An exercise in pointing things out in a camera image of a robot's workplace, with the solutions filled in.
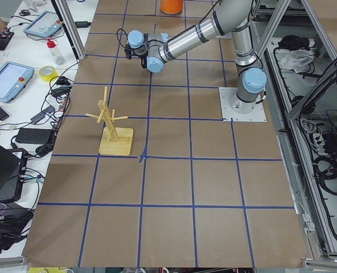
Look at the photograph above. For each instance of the crumpled white cloth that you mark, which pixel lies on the crumpled white cloth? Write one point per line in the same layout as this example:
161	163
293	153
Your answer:
299	61

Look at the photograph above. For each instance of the yellow tape roll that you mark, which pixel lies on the yellow tape roll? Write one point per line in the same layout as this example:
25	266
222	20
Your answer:
48	73

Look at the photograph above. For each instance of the aluminium frame post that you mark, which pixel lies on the aluminium frame post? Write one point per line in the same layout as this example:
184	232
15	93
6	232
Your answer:
63	12

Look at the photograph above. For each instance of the wooden cup rack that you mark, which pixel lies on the wooden cup rack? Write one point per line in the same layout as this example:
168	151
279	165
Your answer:
114	140

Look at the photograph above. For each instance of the red capped squeeze bottle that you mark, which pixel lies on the red capped squeeze bottle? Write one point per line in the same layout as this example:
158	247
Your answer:
55	52

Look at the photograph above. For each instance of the teach pendant tablet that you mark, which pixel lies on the teach pendant tablet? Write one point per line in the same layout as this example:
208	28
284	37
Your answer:
13	78
46	25

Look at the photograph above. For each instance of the far teach pendant tablet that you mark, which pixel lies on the far teach pendant tablet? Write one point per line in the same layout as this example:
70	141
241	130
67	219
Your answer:
46	25

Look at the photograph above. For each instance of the large orange can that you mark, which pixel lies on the large orange can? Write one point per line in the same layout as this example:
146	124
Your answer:
171	7

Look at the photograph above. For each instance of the black laptop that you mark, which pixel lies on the black laptop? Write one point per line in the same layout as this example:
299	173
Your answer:
12	167

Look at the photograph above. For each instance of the black scissors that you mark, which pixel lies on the black scissors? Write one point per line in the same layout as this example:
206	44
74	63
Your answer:
28	12

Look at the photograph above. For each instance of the near teach pendant tablet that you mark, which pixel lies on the near teach pendant tablet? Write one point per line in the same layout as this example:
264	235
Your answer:
13	78

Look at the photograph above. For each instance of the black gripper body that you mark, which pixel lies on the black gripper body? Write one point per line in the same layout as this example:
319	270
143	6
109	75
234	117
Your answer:
142	58

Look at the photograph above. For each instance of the black power adapter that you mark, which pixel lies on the black power adapter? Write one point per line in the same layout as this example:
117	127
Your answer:
33	136

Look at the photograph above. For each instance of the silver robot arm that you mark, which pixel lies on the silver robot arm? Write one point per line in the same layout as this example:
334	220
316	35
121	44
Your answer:
252	79
157	49

